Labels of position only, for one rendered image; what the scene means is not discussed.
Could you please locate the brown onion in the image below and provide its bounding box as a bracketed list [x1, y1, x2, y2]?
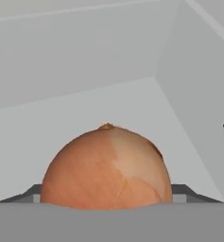
[39, 122, 174, 211]

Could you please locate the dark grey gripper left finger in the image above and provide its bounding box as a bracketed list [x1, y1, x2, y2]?
[0, 183, 43, 204]

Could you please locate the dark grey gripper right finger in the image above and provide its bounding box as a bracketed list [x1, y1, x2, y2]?
[170, 183, 224, 204]

